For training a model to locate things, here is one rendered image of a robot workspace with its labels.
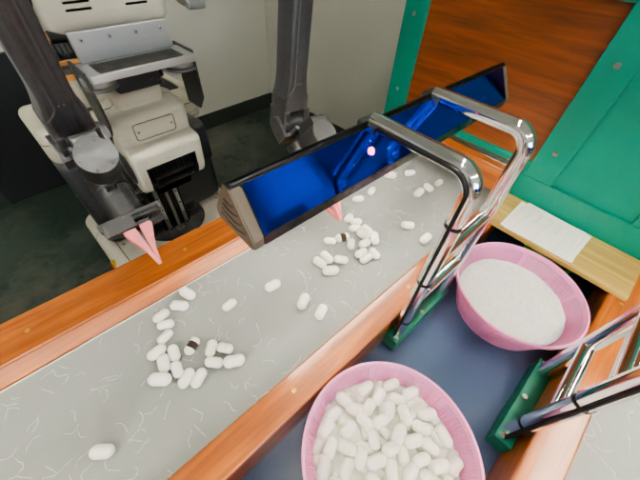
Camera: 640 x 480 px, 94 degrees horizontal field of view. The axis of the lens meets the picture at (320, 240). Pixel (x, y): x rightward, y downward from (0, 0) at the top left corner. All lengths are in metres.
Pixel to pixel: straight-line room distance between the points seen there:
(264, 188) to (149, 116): 0.76
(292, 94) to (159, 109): 0.50
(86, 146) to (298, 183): 0.34
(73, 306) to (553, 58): 1.13
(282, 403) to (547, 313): 0.59
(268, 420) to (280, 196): 0.36
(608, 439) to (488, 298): 0.28
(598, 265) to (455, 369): 0.42
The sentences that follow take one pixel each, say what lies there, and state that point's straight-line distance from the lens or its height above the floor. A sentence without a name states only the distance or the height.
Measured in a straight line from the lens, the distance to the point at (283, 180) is 0.35.
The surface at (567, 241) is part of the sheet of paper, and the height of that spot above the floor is 0.78.
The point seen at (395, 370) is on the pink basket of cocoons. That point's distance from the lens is 0.60.
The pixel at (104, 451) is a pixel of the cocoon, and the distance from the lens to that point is 0.62.
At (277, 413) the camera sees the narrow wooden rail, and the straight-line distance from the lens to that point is 0.55.
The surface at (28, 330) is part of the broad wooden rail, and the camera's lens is 0.78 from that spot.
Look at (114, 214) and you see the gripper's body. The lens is 0.62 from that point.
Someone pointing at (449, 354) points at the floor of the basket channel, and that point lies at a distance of 0.74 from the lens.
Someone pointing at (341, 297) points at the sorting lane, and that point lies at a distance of 0.66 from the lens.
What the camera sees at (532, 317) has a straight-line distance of 0.80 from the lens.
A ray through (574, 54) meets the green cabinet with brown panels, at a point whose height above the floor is 1.11.
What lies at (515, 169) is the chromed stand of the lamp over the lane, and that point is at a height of 1.06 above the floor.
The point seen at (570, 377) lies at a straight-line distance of 0.62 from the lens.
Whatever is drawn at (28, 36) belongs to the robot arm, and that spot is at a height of 1.19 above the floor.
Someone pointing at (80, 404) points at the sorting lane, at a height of 0.74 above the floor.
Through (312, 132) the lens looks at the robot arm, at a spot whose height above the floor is 1.00.
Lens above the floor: 1.30
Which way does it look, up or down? 48 degrees down
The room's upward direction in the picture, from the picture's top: 3 degrees clockwise
